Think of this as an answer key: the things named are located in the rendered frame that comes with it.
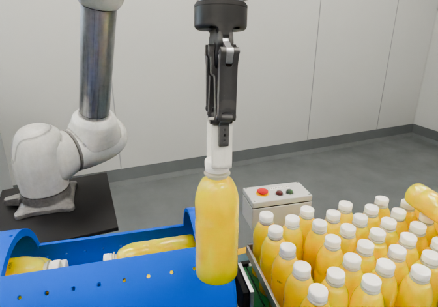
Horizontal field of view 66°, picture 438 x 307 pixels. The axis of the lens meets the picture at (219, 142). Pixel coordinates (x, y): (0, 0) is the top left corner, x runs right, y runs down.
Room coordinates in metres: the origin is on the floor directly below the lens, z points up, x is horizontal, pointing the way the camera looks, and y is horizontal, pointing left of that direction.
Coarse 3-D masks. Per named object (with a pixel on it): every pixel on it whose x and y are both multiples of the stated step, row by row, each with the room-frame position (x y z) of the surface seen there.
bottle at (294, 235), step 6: (288, 228) 0.80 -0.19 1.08; (294, 228) 0.79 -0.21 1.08; (288, 234) 0.79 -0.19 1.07; (294, 234) 0.79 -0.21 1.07; (300, 234) 0.80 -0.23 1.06; (288, 240) 0.78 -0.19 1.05; (294, 240) 0.78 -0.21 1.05; (300, 240) 0.79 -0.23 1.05; (300, 246) 0.79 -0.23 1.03; (300, 252) 0.79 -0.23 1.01; (300, 258) 0.79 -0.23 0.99
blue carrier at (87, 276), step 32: (192, 224) 0.59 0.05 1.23; (0, 256) 0.50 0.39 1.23; (32, 256) 0.66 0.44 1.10; (64, 256) 0.68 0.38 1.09; (96, 256) 0.69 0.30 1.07; (160, 256) 0.52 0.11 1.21; (192, 256) 0.53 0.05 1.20; (0, 288) 0.45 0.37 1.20; (32, 288) 0.46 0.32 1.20; (64, 288) 0.46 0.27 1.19; (96, 288) 0.47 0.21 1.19; (128, 288) 0.48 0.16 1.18; (160, 288) 0.48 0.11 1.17; (192, 288) 0.49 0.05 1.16; (224, 288) 0.50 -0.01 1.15
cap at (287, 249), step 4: (280, 244) 0.70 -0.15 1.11; (284, 244) 0.70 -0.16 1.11; (288, 244) 0.70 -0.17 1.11; (292, 244) 0.70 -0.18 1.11; (280, 248) 0.68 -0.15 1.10; (284, 248) 0.68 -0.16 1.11; (288, 248) 0.68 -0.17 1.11; (292, 248) 0.68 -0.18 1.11; (280, 252) 0.68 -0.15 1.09; (284, 252) 0.67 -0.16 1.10; (288, 252) 0.67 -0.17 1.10; (292, 252) 0.67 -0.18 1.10; (284, 256) 0.67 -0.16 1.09; (288, 256) 0.67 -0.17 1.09; (292, 256) 0.67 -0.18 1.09
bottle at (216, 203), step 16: (208, 176) 0.47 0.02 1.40; (224, 176) 0.47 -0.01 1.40; (208, 192) 0.45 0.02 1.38; (224, 192) 0.45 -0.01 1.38; (208, 208) 0.45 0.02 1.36; (224, 208) 0.45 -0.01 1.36; (208, 224) 0.44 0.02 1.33; (224, 224) 0.44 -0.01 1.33; (208, 240) 0.44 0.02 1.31; (224, 240) 0.44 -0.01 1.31; (208, 256) 0.44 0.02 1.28; (224, 256) 0.44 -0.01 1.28; (208, 272) 0.44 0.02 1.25; (224, 272) 0.44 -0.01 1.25
